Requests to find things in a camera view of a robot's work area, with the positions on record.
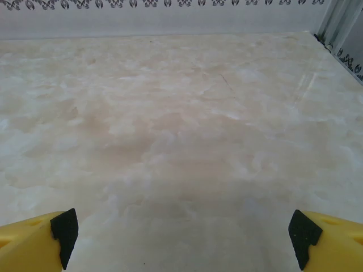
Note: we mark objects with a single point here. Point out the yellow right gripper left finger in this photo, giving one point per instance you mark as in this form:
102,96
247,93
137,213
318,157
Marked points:
28,249

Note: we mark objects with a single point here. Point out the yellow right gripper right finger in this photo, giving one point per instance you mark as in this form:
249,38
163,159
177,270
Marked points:
334,249

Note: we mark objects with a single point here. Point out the aluminium frame post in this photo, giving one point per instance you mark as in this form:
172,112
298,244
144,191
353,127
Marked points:
340,22

